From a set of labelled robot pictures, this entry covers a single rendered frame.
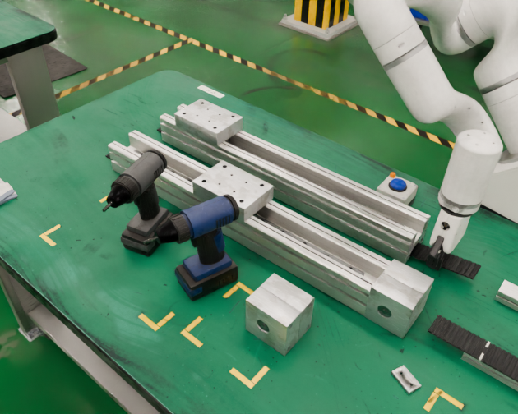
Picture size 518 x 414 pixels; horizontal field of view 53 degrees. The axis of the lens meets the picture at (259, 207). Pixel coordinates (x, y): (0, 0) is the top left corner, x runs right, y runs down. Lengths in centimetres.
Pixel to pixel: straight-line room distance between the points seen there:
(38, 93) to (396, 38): 189
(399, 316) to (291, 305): 22
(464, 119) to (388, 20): 27
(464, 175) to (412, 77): 21
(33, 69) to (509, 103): 192
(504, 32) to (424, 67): 44
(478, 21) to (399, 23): 46
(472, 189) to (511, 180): 34
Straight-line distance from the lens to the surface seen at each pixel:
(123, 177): 112
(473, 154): 105
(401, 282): 109
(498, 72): 145
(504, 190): 145
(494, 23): 144
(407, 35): 102
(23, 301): 193
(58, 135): 171
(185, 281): 112
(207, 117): 147
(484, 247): 137
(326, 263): 111
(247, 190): 121
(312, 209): 131
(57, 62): 403
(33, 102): 260
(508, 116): 146
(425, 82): 102
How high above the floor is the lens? 167
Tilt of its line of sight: 41 degrees down
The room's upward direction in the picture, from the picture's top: 1 degrees clockwise
